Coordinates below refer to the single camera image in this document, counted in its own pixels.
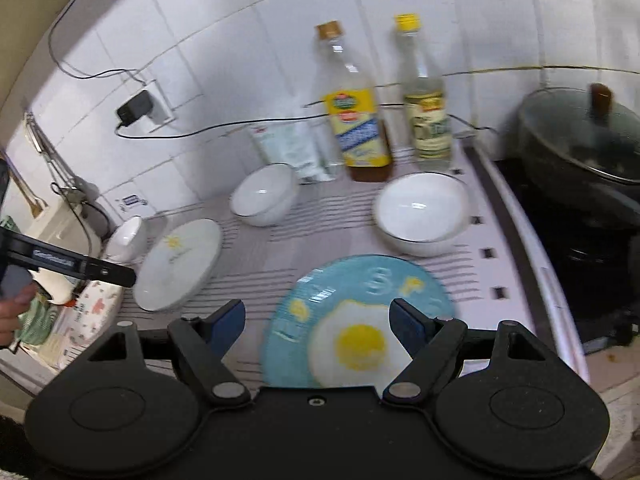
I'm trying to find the clear vinegar bottle yellow cap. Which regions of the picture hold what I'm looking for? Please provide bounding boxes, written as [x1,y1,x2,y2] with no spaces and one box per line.
[395,13,452,172]

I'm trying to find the black rice cooker cord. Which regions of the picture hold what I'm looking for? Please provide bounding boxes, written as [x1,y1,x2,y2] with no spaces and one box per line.
[49,181,112,261]

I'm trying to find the green plastic basket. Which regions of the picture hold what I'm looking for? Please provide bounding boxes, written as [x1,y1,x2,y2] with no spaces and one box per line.
[15,294,60,346]

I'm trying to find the cream rice cooker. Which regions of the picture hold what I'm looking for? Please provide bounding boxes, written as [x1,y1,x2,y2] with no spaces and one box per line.
[25,198,102,304]

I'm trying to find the white ribbed bowl right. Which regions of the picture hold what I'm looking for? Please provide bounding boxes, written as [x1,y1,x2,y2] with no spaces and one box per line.
[372,172,472,258]

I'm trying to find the white sun plate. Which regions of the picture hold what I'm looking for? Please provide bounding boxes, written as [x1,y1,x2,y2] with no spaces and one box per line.
[132,219,224,312]

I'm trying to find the white ribbed bowl left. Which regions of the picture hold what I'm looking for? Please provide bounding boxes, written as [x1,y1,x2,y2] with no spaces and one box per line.
[102,216,148,264]

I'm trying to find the blue egg plate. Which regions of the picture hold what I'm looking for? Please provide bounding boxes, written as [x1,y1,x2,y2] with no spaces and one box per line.
[262,255,456,392]

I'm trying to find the black pot glass lid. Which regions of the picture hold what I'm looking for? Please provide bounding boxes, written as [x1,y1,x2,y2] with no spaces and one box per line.
[516,84,639,200]

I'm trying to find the black stove top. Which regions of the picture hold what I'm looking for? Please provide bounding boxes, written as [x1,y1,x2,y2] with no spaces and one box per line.
[497,156,639,354]

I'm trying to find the yellow label cooking wine bottle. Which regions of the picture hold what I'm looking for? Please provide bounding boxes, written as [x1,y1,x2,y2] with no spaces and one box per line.
[316,21,394,182]

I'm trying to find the white ribbed bowl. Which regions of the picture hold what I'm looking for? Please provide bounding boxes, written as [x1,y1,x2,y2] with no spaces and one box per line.
[372,172,472,258]
[230,162,299,228]
[102,216,148,264]

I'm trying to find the striped white table mat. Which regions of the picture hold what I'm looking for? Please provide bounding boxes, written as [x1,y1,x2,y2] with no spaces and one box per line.
[54,148,536,391]

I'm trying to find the black power adapter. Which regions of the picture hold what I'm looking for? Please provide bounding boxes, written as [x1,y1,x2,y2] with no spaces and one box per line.
[116,90,154,127]

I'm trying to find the metal kitchen tongs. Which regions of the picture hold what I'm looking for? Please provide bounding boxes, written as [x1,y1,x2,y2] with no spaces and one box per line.
[23,110,86,204]

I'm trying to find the pink bear carrot plate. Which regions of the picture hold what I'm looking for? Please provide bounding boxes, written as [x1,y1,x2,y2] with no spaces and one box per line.
[53,281,125,370]

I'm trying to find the wooden handle utensil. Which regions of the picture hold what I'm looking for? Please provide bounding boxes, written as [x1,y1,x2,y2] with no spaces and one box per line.
[1,150,48,219]

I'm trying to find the white ribbed bowl centre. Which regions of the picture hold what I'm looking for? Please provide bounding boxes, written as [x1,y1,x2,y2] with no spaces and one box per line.
[230,162,299,228]

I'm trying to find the person's left hand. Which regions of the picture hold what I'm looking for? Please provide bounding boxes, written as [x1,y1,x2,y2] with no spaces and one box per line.
[0,282,38,348]

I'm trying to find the white plastic bag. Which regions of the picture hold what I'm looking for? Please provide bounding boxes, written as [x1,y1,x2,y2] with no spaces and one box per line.
[248,122,336,183]

